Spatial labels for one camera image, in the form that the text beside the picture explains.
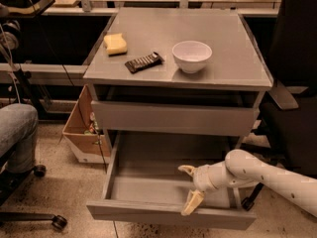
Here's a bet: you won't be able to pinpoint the cardboard box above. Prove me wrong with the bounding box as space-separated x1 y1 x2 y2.
62 85 111 164

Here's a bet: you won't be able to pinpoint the black office chair right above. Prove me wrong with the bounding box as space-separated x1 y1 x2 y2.
241 0 317 212

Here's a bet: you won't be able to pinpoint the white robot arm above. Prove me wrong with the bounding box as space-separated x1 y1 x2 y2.
178 149 317 216

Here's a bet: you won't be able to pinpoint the black floor cable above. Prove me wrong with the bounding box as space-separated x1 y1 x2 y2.
33 13 120 238

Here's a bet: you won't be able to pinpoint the black office chair left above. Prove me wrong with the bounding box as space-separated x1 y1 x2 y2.
0 142 68 232

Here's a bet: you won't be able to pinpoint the yellow sponge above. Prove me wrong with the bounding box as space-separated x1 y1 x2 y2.
104 33 128 56

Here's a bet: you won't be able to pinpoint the white bowl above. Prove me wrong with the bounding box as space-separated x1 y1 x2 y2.
172 41 213 73

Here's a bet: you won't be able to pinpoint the black office chair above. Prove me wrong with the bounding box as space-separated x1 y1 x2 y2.
241 0 317 212
0 142 68 232

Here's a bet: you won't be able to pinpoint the headphones on stand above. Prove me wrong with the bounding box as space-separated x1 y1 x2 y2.
0 20 21 50

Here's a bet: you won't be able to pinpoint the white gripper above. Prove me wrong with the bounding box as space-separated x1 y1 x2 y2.
178 165 219 216

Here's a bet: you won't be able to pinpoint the grey drawer cabinet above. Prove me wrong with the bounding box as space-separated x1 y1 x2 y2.
84 8 273 150

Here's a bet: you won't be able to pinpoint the grey drawer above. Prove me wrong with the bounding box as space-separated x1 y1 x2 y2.
91 86 259 137
87 132 257 230

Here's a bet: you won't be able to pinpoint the grey top drawer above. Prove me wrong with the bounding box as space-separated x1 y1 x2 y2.
91 86 259 137

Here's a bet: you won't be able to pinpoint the person leg in jeans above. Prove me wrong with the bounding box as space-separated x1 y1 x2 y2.
0 103 39 174

